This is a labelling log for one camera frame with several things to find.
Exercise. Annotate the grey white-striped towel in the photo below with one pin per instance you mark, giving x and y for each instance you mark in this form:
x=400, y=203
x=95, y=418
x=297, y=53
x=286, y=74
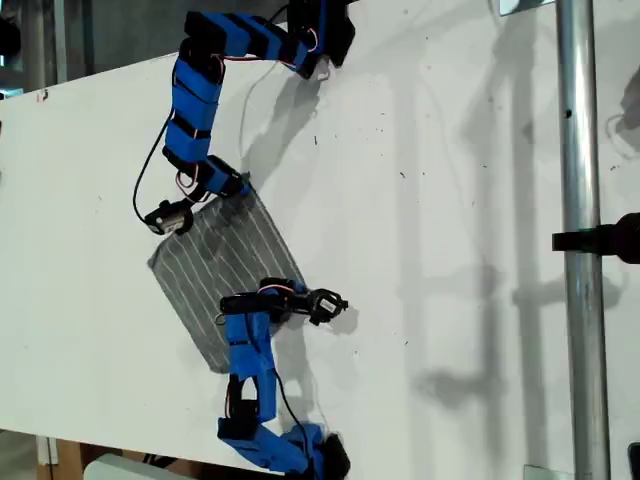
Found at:
x=215, y=280

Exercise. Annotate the person's hand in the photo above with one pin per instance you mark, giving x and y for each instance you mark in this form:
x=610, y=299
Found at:
x=633, y=100

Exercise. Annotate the white plastic box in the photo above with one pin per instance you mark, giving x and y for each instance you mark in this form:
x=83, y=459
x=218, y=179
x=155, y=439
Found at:
x=130, y=470

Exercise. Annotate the black round object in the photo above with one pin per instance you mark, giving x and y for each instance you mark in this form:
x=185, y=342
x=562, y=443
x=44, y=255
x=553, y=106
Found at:
x=9, y=39

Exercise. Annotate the brown wooden table leg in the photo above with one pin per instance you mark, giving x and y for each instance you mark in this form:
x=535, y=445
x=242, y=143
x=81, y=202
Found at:
x=70, y=462

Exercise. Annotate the black clamp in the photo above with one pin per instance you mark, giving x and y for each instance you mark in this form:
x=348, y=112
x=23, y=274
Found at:
x=610, y=240

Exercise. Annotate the black rectangular object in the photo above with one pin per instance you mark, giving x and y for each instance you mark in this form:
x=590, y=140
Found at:
x=635, y=462

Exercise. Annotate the short black camera stalk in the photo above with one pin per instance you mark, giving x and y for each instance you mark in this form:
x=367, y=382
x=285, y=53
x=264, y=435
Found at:
x=302, y=304
x=197, y=202

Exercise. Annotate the white bracket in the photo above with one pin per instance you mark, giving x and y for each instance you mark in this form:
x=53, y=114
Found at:
x=46, y=450

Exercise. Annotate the steel post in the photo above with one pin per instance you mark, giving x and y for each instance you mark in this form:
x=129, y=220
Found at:
x=582, y=200

